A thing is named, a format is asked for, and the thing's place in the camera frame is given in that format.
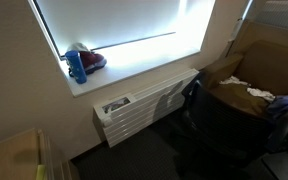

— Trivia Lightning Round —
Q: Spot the crumpled white cloth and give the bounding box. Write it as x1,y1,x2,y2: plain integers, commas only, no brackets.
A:
246,86,276,103

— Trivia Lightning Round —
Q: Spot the light blue cloth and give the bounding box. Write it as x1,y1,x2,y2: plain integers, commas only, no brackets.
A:
265,92,288,121

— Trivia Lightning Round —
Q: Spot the white slatted wall radiator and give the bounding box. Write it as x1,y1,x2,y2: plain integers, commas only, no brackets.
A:
92,67,200,148

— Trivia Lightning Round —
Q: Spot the brown upholstered armchair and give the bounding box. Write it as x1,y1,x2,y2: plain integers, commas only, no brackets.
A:
199,19,288,135

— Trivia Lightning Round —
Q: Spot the white roller window blind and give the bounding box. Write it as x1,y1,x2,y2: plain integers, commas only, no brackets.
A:
33,0,217,59

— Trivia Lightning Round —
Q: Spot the black mesh office chair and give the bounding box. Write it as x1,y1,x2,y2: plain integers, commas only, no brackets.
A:
179,71,288,180

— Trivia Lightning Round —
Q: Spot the yellow paper item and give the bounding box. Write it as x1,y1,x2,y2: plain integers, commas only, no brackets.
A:
35,163,47,180

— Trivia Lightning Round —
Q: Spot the dark red shoe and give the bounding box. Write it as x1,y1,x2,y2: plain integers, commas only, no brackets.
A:
78,51,108,75

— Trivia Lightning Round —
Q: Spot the small white cloth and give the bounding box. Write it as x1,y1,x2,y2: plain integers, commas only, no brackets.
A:
219,75,250,87

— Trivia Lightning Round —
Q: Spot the white cap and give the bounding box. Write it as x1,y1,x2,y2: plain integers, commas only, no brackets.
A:
66,42,91,55

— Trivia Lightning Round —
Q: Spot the white window sill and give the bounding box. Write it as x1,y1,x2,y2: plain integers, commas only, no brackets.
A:
58,49,202,98

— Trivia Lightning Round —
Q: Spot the blue drink bottle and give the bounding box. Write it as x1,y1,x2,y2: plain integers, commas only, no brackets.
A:
64,50,88,85

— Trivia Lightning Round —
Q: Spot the light wooden cabinet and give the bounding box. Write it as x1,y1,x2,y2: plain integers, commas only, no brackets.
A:
0,127,81,180

